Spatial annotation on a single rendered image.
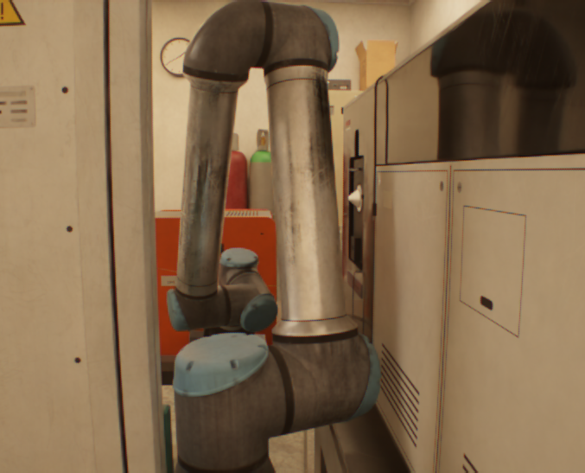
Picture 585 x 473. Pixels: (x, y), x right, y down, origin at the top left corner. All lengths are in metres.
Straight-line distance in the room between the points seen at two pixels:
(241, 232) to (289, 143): 0.71
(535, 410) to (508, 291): 0.11
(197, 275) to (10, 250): 0.45
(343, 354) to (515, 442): 0.40
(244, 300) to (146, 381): 0.49
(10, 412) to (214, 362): 0.28
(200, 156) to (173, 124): 3.75
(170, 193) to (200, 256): 3.67
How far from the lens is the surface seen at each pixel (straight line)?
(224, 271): 1.23
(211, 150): 0.94
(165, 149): 4.69
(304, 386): 0.84
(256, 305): 1.11
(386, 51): 4.51
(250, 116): 4.64
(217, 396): 0.79
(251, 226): 1.55
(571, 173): 0.43
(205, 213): 0.98
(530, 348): 0.49
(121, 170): 0.64
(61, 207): 0.67
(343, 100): 4.34
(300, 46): 0.92
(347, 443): 1.08
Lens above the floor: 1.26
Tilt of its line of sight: 7 degrees down
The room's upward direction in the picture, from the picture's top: straight up
